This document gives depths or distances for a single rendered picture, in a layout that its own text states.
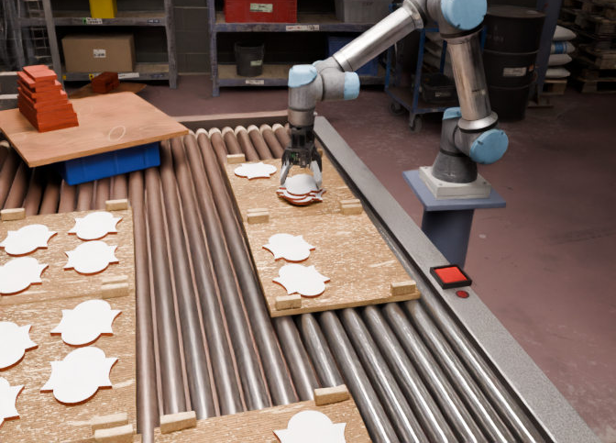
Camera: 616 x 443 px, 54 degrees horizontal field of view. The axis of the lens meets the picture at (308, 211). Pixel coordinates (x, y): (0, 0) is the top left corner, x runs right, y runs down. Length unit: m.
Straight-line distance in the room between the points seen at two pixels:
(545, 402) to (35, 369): 0.96
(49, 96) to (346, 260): 1.10
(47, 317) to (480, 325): 0.93
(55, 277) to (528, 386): 1.05
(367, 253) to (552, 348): 1.53
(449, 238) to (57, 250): 1.24
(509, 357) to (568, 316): 1.83
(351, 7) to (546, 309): 3.66
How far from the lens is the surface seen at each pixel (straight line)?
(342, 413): 1.13
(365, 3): 5.98
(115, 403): 1.18
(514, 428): 1.21
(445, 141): 2.03
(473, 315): 1.43
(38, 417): 1.19
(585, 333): 3.09
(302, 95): 1.65
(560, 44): 6.54
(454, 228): 2.11
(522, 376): 1.31
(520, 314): 3.09
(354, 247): 1.58
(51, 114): 2.11
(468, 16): 1.74
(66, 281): 1.51
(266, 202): 1.78
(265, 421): 1.11
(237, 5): 5.80
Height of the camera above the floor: 1.75
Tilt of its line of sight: 28 degrees down
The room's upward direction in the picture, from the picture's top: 2 degrees clockwise
